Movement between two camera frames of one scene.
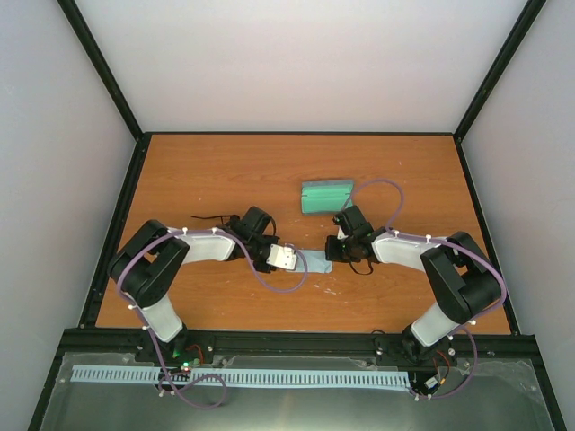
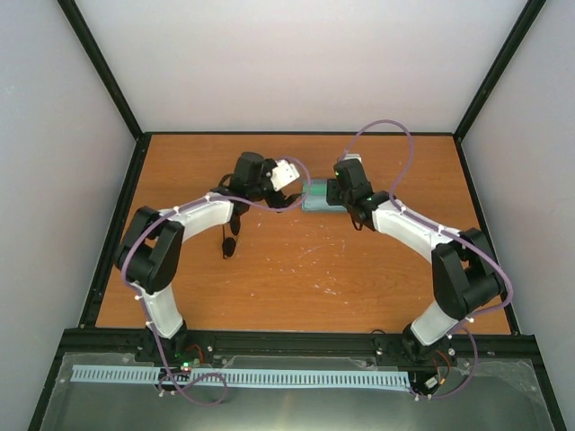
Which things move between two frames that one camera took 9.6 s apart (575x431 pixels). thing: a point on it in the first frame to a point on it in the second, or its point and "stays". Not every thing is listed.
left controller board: [188, 356] stays
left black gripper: [264, 268] to [272, 201]
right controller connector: [425, 382] stays
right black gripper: [331, 251] to [331, 197]
